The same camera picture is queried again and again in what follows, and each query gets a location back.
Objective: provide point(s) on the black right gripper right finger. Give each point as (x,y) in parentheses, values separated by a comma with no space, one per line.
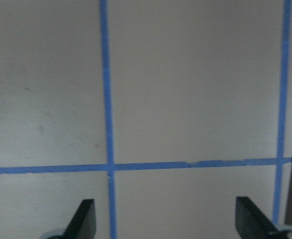
(251,223)

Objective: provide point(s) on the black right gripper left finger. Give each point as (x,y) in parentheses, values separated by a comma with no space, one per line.
(83,224)

